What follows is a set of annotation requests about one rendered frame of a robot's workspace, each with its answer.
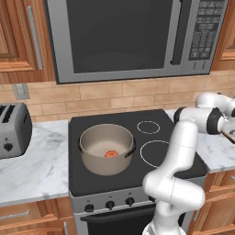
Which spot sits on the wooden cupboard door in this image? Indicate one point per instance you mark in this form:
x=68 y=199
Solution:
x=218 y=214
x=33 y=228
x=15 y=36
x=228 y=33

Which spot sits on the silver toaster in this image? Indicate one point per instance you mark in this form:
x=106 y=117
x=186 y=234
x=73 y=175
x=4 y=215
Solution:
x=13 y=131

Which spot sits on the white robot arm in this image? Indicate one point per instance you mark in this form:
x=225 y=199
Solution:
x=171 y=186

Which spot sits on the beige cooking pot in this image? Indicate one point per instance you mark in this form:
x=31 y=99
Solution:
x=104 y=163

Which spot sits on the grey wall outlet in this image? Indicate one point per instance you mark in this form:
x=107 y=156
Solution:
x=20 y=91

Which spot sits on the black oven door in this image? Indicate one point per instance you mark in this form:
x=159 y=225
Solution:
x=119 y=228

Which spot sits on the black stove knob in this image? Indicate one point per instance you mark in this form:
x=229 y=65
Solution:
x=130 y=201
x=89 y=208
x=151 y=199
x=109 y=204

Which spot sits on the orange vegetable piece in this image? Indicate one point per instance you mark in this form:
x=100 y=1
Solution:
x=111 y=154

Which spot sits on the wooden lower cupboard door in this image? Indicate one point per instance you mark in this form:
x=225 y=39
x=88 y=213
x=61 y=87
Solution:
x=218 y=214
x=33 y=228

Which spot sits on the stainless steel microwave oven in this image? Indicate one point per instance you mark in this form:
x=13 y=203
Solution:
x=119 y=36

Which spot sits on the black hob stove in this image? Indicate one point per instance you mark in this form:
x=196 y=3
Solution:
x=98 y=183

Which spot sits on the wooden drawer front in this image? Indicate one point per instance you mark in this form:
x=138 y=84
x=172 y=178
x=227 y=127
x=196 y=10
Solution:
x=225 y=182
x=18 y=214

